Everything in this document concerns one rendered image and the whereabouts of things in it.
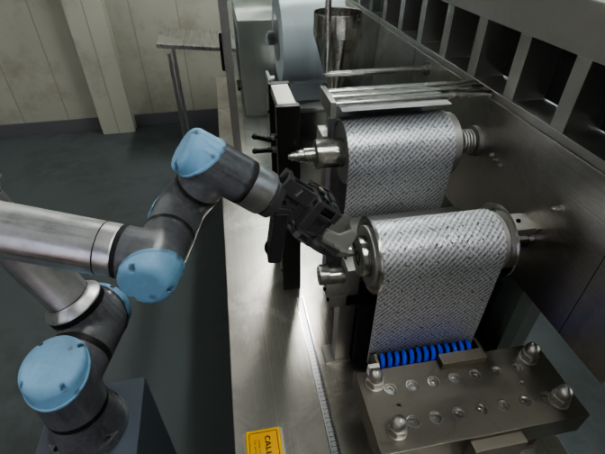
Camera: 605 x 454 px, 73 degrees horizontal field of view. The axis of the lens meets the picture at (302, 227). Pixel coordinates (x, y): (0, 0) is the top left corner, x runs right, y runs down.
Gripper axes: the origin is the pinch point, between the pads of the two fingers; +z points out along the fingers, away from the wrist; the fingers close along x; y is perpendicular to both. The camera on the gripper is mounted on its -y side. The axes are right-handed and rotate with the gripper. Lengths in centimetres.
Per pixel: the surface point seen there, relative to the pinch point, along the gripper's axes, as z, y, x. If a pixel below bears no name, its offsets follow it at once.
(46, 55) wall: -99, -152, 363
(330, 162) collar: -3.7, 7.1, 19.8
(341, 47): -1, 25, 64
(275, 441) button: 7.6, -36.0, -17.7
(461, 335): 32.1, -0.2, -8.5
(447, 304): 20.9, 4.5, -8.5
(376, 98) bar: -4.2, 22.9, 22.2
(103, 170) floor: -19, -179, 274
